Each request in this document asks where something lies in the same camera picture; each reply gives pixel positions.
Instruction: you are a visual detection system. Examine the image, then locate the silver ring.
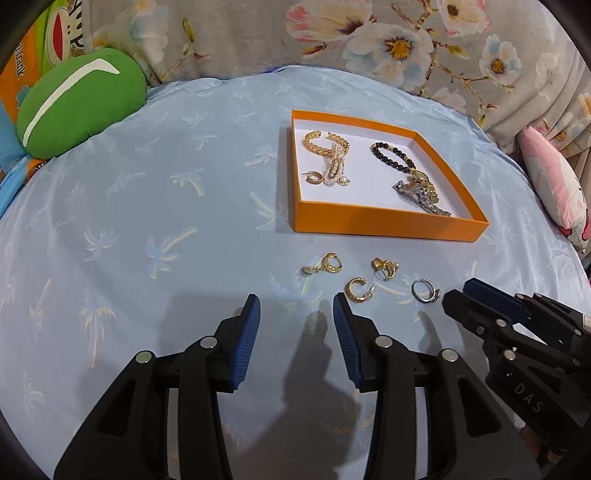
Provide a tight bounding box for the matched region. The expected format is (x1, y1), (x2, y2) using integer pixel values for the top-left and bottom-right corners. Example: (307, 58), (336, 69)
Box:
(410, 279), (442, 304)

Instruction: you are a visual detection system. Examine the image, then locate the gold cluster ring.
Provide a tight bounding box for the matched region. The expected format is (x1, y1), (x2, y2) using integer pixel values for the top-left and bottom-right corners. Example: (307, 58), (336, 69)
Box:
(370, 257), (401, 281)

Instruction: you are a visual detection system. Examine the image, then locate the silver metal wristwatch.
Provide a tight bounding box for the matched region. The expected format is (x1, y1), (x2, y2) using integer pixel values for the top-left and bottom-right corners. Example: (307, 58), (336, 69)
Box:
(393, 181), (452, 217)

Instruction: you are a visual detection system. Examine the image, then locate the gold metal wristwatch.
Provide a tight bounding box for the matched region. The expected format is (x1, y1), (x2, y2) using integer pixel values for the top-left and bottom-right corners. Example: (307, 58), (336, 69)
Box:
(410, 169), (440, 204)

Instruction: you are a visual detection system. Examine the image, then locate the gold hoop earring pair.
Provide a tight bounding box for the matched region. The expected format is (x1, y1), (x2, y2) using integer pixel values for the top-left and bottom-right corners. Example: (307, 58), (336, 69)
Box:
(301, 252), (342, 275)

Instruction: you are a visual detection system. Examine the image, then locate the black bead gold bracelet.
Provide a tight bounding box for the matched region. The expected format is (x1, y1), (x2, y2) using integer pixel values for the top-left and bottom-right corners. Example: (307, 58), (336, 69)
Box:
(369, 141), (416, 175)

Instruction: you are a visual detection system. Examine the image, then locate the pearl hair clip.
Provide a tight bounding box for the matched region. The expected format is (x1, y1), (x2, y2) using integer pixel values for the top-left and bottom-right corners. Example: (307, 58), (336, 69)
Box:
(324, 143), (349, 187)

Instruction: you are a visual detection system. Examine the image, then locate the gold chain bangle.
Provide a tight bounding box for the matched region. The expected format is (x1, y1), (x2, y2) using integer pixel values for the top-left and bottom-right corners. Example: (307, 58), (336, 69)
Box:
(303, 130), (351, 157)

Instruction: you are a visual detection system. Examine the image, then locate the small gold hoop earring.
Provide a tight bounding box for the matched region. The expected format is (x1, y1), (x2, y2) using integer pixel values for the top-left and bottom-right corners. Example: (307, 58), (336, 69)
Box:
(303, 171), (324, 185)

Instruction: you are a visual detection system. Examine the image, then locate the pink cartoon pillow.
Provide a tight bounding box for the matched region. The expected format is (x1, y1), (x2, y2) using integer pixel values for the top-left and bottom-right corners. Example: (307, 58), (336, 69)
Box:
(517, 126), (590, 253)

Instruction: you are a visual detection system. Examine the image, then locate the orange cardboard box tray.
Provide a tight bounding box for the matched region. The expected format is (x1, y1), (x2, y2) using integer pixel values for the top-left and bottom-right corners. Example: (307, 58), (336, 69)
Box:
(290, 110), (489, 242)

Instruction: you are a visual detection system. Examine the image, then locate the grey floral blanket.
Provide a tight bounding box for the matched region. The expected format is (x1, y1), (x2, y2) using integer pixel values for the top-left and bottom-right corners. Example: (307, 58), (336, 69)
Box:
(82, 0), (590, 157)

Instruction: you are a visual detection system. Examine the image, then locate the green plush cushion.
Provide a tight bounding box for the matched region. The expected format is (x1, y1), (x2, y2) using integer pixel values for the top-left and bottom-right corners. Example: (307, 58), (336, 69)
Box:
(16, 48), (146, 159)

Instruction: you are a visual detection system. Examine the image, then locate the colourful cartoon monkey blanket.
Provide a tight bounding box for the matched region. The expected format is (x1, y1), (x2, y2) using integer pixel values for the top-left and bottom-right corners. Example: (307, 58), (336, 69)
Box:
(1, 0), (84, 211)

